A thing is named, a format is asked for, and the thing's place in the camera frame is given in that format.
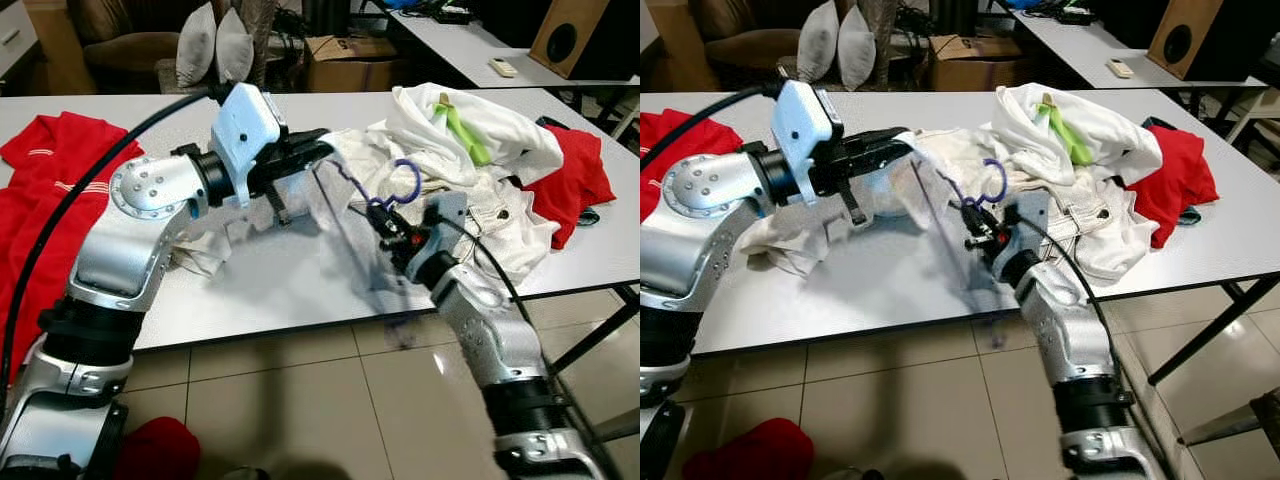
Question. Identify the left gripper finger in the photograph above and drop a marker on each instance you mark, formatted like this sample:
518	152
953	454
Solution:
280	205
315	147
885	147
853	205

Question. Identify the purple clothes hanger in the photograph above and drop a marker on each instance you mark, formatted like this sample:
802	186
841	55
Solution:
1003	180
417	182

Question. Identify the cream white garment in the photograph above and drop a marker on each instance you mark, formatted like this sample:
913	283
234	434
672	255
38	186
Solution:
1100	235
500	235

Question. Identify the red shirt with white stripes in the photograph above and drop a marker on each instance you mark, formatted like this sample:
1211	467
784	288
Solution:
60	210
680	135

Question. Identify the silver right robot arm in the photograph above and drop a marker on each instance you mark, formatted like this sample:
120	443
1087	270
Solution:
1065	320
490	330

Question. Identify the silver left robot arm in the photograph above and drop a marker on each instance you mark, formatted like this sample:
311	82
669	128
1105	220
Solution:
690	240
120	250

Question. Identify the open cardboard box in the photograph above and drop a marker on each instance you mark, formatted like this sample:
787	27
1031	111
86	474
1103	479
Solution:
350	65
975	65

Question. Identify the grey pillow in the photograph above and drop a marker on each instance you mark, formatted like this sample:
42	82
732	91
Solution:
818	42
195	45
857	50
235	48

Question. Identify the white t-shirt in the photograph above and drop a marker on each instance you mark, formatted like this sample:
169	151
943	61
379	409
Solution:
515	135
1115	135

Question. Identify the brown armchair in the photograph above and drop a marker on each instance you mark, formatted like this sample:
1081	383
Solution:
745	35
130	45

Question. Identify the plain red garment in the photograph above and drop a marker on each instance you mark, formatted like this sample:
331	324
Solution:
750	455
575	175
1185	175
160	450

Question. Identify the white side table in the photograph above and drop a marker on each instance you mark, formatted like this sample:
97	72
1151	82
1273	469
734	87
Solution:
1085	50
470	55

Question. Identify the white remote control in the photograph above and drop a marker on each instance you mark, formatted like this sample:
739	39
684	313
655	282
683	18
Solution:
503	68
1120	68

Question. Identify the black table legs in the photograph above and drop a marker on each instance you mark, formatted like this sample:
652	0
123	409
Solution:
590	332
1205	335

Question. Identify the brown wooden cabinet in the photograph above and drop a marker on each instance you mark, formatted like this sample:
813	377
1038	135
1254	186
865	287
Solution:
55	50
665	40

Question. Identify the wooden loudspeaker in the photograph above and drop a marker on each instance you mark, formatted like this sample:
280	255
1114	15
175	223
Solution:
570	35
1185	35

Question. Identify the white drawer unit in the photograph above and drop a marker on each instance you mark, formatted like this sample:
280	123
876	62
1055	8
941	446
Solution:
15	35

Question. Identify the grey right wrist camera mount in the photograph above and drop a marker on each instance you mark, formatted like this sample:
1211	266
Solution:
1028	212
450	215

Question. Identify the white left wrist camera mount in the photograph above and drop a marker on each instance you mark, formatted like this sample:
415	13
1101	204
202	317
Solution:
805	125
245	130

